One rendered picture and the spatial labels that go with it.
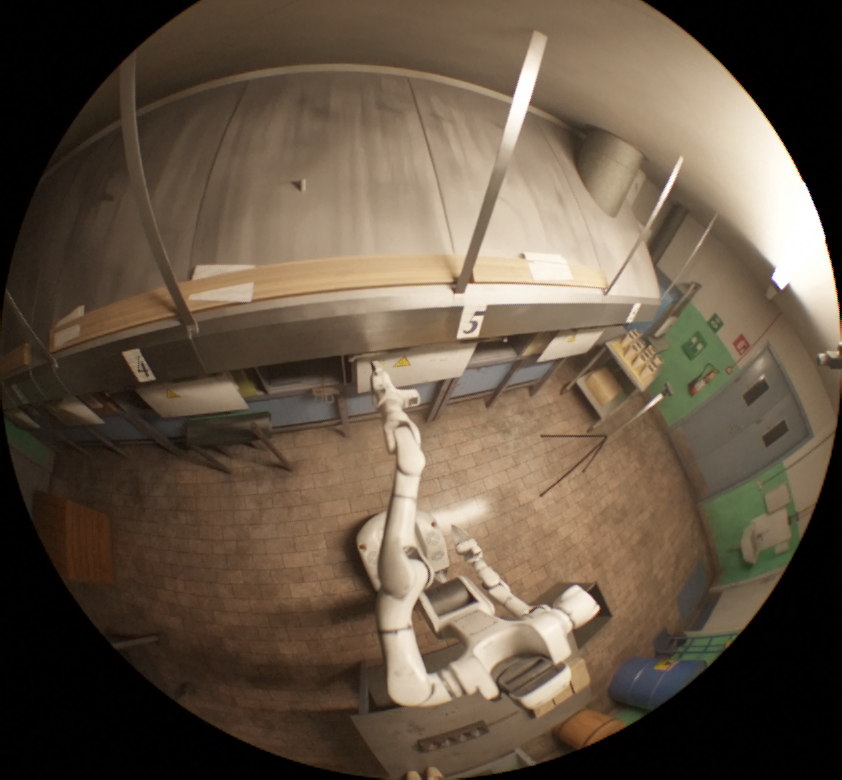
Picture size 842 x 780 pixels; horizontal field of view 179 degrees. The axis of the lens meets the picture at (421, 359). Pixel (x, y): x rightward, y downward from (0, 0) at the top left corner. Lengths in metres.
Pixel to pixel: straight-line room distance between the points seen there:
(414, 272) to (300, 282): 0.33
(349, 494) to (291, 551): 0.67
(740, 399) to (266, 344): 4.56
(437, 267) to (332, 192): 0.44
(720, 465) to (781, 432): 1.06
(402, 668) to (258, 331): 0.90
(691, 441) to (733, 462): 0.80
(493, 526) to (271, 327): 2.14
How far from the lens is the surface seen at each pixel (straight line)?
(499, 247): 1.05
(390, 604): 0.63
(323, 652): 2.43
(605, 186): 1.88
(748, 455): 4.55
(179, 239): 1.05
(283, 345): 0.84
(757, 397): 4.29
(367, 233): 0.88
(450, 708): 1.70
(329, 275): 0.77
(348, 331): 0.82
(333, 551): 2.20
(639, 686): 3.55
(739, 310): 4.16
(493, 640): 0.78
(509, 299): 0.99
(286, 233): 0.89
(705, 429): 4.51
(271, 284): 0.79
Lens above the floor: 2.18
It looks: 50 degrees down
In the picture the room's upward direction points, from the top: 15 degrees clockwise
